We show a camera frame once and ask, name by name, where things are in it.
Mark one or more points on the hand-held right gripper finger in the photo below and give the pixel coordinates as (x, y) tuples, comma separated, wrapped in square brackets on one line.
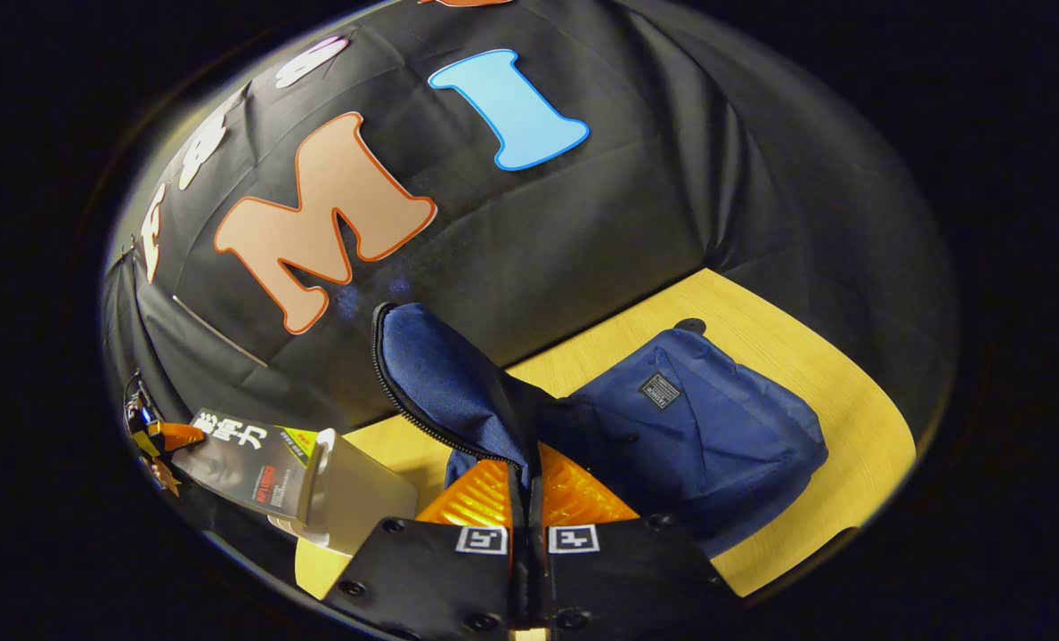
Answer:
[(536, 570), (516, 570)]

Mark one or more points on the dark grey book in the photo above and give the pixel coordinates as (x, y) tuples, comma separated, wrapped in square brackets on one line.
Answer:
[(244, 467)]

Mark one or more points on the black backdrop cloth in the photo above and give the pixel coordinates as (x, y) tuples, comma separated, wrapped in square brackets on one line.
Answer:
[(600, 214)]

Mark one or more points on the blue schoolbag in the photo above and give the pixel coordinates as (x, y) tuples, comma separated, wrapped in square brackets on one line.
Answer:
[(707, 445)]

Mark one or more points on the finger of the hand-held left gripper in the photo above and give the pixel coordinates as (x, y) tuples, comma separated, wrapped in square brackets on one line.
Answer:
[(175, 434), (162, 478)]

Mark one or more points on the black table grommet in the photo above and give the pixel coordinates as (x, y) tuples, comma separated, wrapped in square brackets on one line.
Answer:
[(689, 326)]

